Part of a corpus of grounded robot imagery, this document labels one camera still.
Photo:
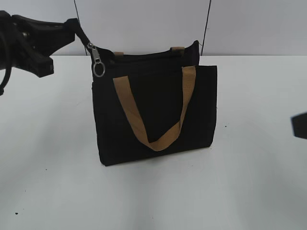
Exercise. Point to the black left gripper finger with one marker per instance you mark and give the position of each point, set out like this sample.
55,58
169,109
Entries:
43,35
30,60

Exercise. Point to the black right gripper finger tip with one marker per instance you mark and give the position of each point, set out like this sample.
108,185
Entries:
299,125

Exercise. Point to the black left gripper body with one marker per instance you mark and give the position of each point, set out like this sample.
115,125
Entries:
9,34

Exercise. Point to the silver zipper pull with ring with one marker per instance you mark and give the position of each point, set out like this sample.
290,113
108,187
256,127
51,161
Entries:
98,66

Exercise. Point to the black tote bag tan handles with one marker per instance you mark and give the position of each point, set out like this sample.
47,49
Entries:
151,105

